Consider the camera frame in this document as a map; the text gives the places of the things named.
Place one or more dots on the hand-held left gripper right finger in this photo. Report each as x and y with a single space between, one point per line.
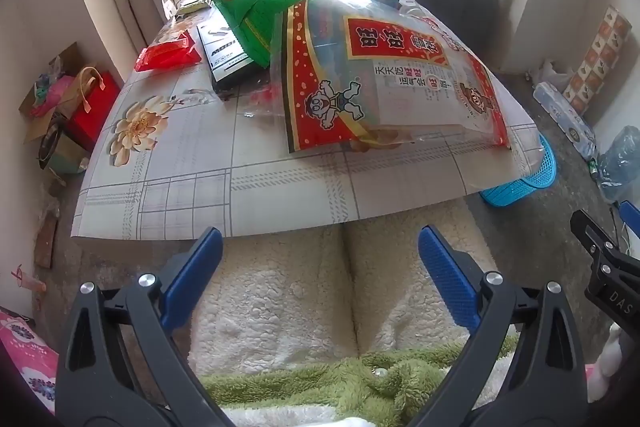
445 267

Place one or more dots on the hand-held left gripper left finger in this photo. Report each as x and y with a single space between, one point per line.
192 267

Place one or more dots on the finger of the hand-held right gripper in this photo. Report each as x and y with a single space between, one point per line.
595 237
629 211

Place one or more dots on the blue plastic basket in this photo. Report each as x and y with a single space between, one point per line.
525 189

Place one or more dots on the large red clear snack bag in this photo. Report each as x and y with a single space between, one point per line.
400 72

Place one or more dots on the long black box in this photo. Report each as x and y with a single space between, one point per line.
225 57

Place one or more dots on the red plastic packet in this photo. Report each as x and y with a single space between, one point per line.
167 52

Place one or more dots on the large green snack bag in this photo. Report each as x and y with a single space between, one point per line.
260 12

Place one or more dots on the person's right hand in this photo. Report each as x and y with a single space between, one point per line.
607 357

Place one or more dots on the small green bottle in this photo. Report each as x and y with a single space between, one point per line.
592 168

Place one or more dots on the wrapped tissue roll pack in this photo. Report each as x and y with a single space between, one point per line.
562 114

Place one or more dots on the person's green fleece top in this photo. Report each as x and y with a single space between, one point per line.
350 382

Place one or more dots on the brown board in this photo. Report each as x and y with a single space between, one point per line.
45 239

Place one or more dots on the crumpled white plastic bag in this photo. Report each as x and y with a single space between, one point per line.
552 74

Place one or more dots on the tile patterned box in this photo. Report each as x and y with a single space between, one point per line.
597 57

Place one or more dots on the teal paper bag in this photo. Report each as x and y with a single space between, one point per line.
70 154

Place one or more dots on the red gift bag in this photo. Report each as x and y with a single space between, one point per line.
97 107

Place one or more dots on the pink printed bag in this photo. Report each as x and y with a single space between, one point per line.
25 357

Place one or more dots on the pink plastic bag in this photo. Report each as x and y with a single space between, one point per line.
55 89

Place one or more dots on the cardboard box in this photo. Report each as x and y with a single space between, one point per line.
70 54

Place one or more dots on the grey cabinet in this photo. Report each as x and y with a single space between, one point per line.
450 12

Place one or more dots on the olive green packet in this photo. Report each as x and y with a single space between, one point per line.
192 5

